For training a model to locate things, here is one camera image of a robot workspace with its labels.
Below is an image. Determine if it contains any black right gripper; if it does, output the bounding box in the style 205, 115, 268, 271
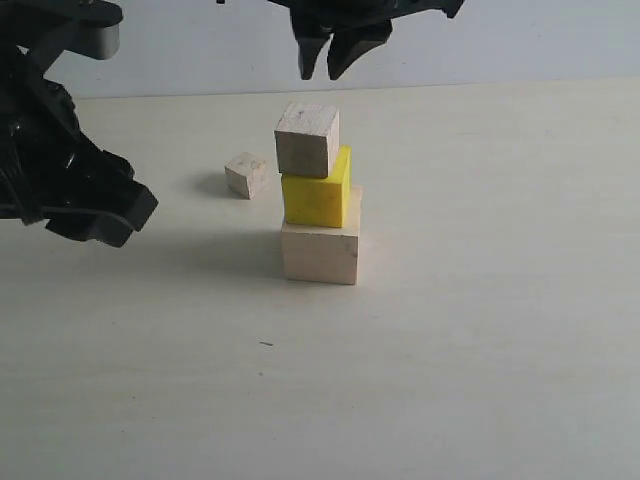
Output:
270, 0, 464, 80

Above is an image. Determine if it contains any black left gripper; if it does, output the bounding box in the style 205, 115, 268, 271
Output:
1, 69, 158, 248

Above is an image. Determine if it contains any medium wooden cube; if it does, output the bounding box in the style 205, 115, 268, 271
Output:
274, 102, 340, 179

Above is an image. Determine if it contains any yellow cube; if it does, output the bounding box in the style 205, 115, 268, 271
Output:
281, 145, 352, 228

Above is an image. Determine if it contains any large wooden cube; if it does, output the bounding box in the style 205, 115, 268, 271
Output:
280, 185, 363, 285

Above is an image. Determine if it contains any small wooden cube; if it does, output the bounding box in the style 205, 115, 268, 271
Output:
224, 152, 269, 199

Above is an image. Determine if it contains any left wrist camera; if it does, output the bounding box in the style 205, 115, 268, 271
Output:
1, 1, 124, 73

